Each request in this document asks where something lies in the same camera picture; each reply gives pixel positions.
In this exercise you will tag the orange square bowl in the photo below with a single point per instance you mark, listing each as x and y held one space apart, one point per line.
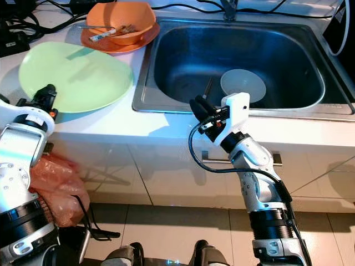
133 15

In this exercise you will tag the black power strip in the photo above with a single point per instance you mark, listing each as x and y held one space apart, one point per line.
14 43

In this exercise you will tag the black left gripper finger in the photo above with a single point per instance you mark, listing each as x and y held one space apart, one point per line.
42 93
53 98

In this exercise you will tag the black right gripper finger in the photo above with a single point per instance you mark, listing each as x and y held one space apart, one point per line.
211 106
201 113

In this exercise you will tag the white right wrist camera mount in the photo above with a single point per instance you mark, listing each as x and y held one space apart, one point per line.
238 108

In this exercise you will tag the dark grey robot left leg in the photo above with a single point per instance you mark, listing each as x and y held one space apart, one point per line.
122 256

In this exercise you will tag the orange plate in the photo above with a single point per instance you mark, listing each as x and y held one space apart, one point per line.
144 45

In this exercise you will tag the light green plate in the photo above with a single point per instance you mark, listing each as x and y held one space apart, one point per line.
83 75

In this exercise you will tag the chrome sink faucet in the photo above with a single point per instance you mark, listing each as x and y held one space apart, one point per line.
228 11

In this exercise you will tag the stainless steel sink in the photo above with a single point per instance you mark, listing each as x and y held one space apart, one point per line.
177 55

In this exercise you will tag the white ribbed bowl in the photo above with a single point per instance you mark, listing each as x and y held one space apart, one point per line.
241 83

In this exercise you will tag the black box device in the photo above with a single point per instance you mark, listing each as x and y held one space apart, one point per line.
14 6

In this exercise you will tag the silver metal fork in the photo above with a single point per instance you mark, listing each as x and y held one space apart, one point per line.
100 27

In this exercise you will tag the white sink cabinet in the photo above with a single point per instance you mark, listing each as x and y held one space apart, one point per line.
161 172

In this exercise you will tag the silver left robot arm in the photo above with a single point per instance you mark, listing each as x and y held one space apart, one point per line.
22 183

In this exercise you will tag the pink plastic bag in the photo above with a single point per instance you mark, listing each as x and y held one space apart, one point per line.
61 183

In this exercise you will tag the black power adapter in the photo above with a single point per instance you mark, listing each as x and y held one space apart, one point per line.
86 5

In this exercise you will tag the black countertop appliance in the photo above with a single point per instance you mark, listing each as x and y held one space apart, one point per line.
349 27

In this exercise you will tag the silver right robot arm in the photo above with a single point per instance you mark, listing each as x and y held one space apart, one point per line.
260 188

